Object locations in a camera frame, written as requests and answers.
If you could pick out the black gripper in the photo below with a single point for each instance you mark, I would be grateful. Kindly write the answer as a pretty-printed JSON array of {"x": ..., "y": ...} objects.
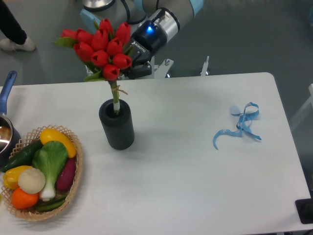
[{"x": 147, "y": 40}]

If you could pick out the red tulip bouquet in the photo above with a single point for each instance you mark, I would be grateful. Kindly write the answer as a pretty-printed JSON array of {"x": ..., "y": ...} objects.
[{"x": 105, "y": 53}]

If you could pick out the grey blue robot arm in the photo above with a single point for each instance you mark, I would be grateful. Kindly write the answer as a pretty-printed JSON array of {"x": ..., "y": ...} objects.
[{"x": 170, "y": 15}]

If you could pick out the dark grey ribbed vase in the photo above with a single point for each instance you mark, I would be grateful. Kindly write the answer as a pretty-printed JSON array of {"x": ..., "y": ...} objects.
[{"x": 117, "y": 127}]

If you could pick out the light blue ribbon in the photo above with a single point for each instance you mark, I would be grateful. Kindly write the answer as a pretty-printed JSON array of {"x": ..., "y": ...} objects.
[{"x": 245, "y": 118}]

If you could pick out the green bok choy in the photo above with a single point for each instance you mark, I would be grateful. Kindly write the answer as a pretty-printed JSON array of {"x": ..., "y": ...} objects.
[{"x": 50, "y": 160}]

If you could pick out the person's legs and shoes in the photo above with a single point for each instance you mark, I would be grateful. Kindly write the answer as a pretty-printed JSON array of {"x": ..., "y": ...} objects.
[{"x": 16, "y": 38}]

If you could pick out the purple sweet potato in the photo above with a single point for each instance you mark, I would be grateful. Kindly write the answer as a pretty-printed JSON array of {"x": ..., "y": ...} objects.
[{"x": 66, "y": 177}]

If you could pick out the woven wicker basket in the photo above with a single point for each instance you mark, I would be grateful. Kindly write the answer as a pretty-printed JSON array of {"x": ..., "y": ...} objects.
[{"x": 30, "y": 214}]

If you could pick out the dark green cucumber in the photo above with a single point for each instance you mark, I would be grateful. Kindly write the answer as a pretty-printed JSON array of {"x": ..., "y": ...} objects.
[{"x": 23, "y": 157}]

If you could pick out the cream white garlic bulb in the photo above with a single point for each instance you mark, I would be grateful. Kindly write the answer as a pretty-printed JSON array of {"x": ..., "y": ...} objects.
[{"x": 31, "y": 180}]

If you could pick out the green bean pods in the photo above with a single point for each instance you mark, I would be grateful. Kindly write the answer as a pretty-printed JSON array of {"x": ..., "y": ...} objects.
[{"x": 51, "y": 205}]

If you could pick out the yellow bell pepper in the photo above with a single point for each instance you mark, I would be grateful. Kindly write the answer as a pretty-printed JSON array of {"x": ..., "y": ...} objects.
[{"x": 10, "y": 178}]

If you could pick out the orange fruit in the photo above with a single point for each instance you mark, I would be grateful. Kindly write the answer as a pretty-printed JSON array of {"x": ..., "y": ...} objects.
[{"x": 23, "y": 200}]

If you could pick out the black device at table edge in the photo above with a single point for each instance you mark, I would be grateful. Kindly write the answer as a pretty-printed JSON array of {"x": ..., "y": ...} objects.
[{"x": 305, "y": 210}]

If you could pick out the blue handled saucepan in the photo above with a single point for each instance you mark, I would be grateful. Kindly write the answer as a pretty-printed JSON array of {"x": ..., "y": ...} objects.
[{"x": 9, "y": 136}]

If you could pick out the white frame at right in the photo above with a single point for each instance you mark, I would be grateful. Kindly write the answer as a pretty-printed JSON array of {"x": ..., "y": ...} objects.
[{"x": 303, "y": 111}]

